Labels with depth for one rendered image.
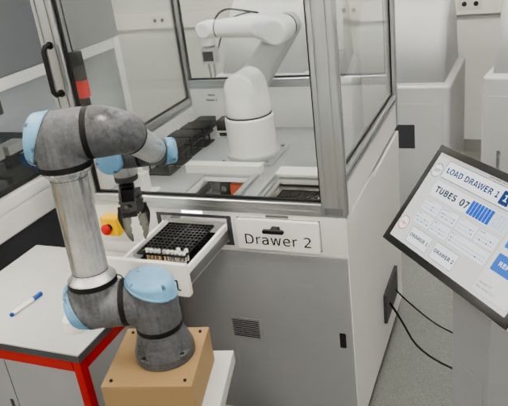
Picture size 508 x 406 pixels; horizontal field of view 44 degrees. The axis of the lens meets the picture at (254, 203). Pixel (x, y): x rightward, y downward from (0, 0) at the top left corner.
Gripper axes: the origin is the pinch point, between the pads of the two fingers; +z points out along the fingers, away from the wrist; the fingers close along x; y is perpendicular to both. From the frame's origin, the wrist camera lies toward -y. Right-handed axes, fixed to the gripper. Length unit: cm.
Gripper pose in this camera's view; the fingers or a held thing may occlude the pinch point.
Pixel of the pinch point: (139, 237)
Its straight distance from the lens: 200.8
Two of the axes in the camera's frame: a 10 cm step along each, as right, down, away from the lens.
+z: 1.2, 9.1, 4.0
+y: -2.2, -3.7, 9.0
